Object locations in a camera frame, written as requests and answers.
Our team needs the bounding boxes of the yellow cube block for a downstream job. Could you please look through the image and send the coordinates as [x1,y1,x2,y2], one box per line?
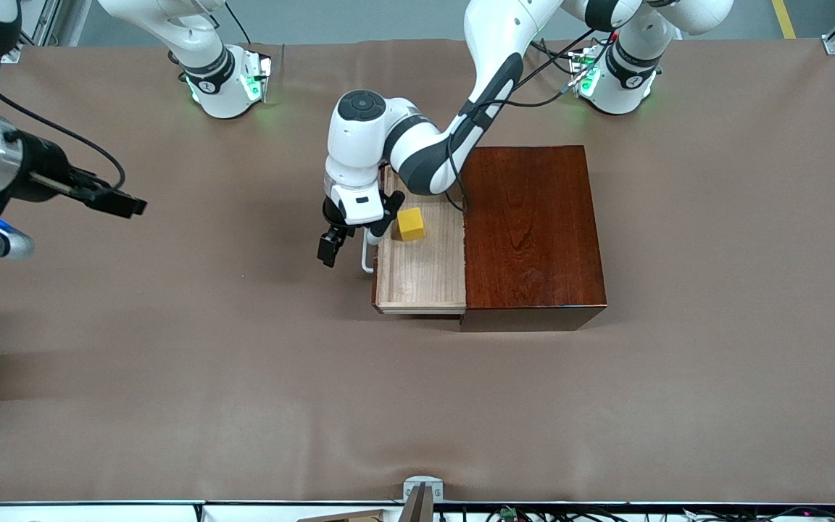
[396,207,426,242]

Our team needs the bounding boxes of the dark wooden drawer cabinet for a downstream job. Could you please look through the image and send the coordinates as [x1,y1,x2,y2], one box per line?
[458,145,608,333]

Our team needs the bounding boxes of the table cover sheet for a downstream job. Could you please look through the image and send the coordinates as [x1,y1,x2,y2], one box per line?
[0,38,835,505]

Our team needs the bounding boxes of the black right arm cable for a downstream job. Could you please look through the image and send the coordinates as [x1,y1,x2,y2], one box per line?
[0,64,127,191]

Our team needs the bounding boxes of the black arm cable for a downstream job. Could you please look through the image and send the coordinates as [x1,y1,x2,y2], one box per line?
[445,29,618,215]
[0,64,127,191]

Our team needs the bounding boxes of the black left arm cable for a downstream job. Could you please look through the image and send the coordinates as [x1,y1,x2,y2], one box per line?
[445,29,618,215]

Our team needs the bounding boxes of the black right base cable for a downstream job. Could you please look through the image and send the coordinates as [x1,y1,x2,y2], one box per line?
[226,0,256,45]

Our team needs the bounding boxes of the black left base cables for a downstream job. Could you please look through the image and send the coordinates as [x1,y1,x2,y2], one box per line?
[528,38,586,78]

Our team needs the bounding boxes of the grey metal camera bracket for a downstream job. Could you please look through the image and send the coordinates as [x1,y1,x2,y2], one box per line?
[399,476,444,522]

